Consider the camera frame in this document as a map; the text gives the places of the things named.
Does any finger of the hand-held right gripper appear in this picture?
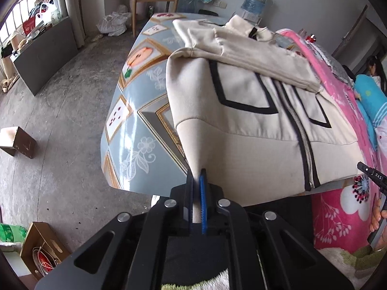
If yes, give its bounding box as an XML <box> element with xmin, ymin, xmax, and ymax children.
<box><xmin>357</xmin><ymin>161</ymin><xmax>387</xmax><ymax>192</ymax></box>

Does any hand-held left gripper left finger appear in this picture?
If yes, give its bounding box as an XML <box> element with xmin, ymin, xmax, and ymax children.
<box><xmin>35</xmin><ymin>168</ymin><xmax>195</xmax><ymax>290</ymax></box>

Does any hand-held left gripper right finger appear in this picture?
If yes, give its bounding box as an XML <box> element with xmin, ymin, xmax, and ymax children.
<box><xmin>198</xmin><ymin>168</ymin><xmax>356</xmax><ymax>290</ymax></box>

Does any cream zip jacket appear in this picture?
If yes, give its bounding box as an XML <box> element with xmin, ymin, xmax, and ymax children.
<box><xmin>166</xmin><ymin>14</ymin><xmax>365</xmax><ymax>225</ymax></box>

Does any person's right hand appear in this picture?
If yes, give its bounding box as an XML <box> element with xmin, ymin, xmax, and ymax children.
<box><xmin>369</xmin><ymin>196</ymin><xmax>387</xmax><ymax>234</ymax></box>

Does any green white fluffy garment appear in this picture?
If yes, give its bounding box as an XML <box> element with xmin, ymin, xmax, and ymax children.
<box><xmin>162</xmin><ymin>243</ymin><xmax>383</xmax><ymax>290</ymax></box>

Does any pink floral blanket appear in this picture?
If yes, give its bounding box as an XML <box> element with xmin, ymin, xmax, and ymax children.
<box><xmin>276</xmin><ymin>29</ymin><xmax>387</xmax><ymax>254</ymax></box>

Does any fruit print tablecloth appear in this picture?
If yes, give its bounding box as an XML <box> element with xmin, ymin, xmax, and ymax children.
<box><xmin>99</xmin><ymin>11</ymin><xmax>303</xmax><ymax>195</ymax></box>

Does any grey lace cloth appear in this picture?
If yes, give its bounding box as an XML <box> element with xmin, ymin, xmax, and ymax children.
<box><xmin>308</xmin><ymin>41</ymin><xmax>356</xmax><ymax>83</ymax></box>

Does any grey door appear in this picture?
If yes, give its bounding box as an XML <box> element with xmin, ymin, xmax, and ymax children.
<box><xmin>331</xmin><ymin>4</ymin><xmax>387</xmax><ymax>76</ymax></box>

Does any open cardboard box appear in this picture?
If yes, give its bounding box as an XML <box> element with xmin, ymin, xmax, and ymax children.
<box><xmin>20</xmin><ymin>221</ymin><xmax>73</xmax><ymax>281</ymax></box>

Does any green plastic bottle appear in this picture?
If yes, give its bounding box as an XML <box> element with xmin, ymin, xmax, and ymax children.
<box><xmin>0</xmin><ymin>223</ymin><xmax>28</xmax><ymax>244</ymax></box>

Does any white water dispenser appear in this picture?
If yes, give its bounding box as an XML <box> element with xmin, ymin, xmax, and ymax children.
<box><xmin>242</xmin><ymin>10</ymin><xmax>263</xmax><ymax>25</ymax></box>

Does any white plastic bag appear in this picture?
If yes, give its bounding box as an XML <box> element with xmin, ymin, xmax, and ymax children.
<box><xmin>97</xmin><ymin>4</ymin><xmax>132</xmax><ymax>37</ymax></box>

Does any clear plastic bin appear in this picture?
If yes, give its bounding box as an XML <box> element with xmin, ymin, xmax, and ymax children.
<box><xmin>178</xmin><ymin>0</ymin><xmax>200</xmax><ymax>14</ymax></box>

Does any dark grey cabinet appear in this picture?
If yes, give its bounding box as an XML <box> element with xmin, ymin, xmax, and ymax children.
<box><xmin>10</xmin><ymin>16</ymin><xmax>79</xmax><ymax>95</ymax></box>

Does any grey curtain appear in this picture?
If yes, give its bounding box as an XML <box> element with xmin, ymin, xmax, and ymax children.
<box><xmin>51</xmin><ymin>0</ymin><xmax>88</xmax><ymax>49</ymax></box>

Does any white shopping bag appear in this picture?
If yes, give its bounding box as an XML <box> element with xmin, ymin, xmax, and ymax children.
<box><xmin>36</xmin><ymin>2</ymin><xmax>61</xmax><ymax>25</ymax></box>

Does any red shopping bag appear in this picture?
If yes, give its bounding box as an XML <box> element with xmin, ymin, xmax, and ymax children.
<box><xmin>22</xmin><ymin>16</ymin><xmax>37</xmax><ymax>35</ymax></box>

